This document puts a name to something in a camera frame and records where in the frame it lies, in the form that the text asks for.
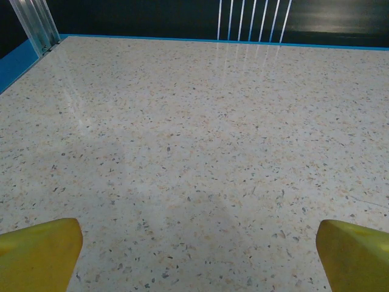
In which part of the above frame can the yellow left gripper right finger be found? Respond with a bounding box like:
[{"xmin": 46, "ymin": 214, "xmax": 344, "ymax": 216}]
[{"xmin": 315, "ymin": 219, "xmax": 389, "ymax": 292}]

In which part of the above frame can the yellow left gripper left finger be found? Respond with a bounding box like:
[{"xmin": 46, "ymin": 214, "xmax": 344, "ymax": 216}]
[{"xmin": 0, "ymin": 217, "xmax": 84, "ymax": 292}]

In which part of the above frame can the blue table border strip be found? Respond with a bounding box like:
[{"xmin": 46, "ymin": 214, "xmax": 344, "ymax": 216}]
[{"xmin": 0, "ymin": 33, "xmax": 389, "ymax": 95}]

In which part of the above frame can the aluminium frame post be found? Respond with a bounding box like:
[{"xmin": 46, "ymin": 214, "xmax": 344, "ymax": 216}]
[{"xmin": 9, "ymin": 0, "xmax": 61, "ymax": 57}]

